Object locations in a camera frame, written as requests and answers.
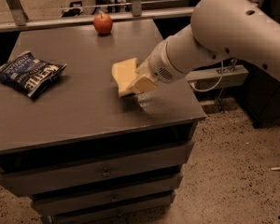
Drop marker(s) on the metal railing frame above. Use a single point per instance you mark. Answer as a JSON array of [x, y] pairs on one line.
[[124, 12]]

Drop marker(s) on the top drawer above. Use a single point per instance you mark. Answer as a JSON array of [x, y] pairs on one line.
[[31, 182]]

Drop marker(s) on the grey metal base block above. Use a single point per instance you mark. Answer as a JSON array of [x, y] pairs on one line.
[[210, 79]]

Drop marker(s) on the red apple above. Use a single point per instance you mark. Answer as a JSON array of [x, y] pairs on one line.
[[103, 24]]

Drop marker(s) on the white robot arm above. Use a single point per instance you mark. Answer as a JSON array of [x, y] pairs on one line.
[[218, 30]]

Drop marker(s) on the yellow sponge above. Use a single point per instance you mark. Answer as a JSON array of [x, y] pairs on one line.
[[124, 73]]

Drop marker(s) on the middle drawer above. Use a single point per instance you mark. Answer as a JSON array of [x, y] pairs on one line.
[[106, 195]]

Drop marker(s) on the bottom drawer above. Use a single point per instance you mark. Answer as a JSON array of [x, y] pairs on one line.
[[118, 209]]

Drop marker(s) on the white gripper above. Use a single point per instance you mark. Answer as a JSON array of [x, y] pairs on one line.
[[159, 61]]

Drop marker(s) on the blue kettle chips bag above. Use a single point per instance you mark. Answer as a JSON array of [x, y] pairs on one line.
[[29, 75]]

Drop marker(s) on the drawer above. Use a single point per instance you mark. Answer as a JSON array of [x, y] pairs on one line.
[[106, 195], [31, 182], [118, 209]]

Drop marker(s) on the grey drawer cabinet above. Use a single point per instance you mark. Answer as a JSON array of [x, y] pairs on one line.
[[81, 116]]

